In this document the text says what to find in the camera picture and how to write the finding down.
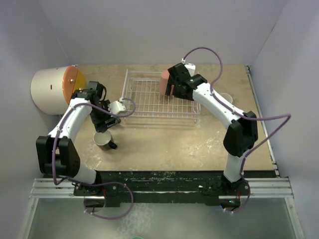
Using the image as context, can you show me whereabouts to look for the white wire dish rack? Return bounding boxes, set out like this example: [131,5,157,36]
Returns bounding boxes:
[122,70,201,121]

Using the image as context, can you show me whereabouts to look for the black faceted mug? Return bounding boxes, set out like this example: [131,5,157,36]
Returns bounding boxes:
[93,131,118,151]

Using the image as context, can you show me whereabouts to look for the round cream drawer cabinet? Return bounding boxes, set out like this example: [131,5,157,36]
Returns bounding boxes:
[30,65,86,116]

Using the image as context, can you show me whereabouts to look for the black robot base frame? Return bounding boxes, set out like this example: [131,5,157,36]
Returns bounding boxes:
[43,170,277,207]

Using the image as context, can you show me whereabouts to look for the light blue mug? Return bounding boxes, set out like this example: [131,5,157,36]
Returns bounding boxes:
[220,93,233,104]

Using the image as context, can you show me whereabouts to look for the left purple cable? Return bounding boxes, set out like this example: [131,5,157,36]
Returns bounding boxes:
[51,98,137,220]

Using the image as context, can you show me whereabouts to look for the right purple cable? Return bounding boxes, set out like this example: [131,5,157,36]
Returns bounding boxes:
[181,46,292,215]

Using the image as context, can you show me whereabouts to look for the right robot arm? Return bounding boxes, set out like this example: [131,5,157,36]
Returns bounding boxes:
[166,63,258,195]

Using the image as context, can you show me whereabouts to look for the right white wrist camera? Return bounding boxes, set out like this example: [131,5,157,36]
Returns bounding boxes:
[181,58,196,76]

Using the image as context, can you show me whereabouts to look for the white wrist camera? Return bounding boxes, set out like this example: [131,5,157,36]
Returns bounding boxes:
[108,98,127,116]
[181,58,196,76]

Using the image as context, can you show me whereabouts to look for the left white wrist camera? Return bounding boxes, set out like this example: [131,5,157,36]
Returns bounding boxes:
[108,98,127,116]

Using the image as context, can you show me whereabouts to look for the pink tumbler cup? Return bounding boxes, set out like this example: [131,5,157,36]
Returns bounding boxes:
[159,70,169,96]

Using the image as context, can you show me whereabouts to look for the aluminium frame rails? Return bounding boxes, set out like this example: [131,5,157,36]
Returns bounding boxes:
[20,65,304,239]

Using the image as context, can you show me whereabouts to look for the purple cable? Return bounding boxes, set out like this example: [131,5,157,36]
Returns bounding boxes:
[181,46,292,215]
[51,98,137,220]

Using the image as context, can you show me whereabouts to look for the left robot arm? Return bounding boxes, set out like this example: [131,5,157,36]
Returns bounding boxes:
[36,82,127,195]

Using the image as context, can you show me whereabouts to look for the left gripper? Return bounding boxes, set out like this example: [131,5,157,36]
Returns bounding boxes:
[90,100,118,133]

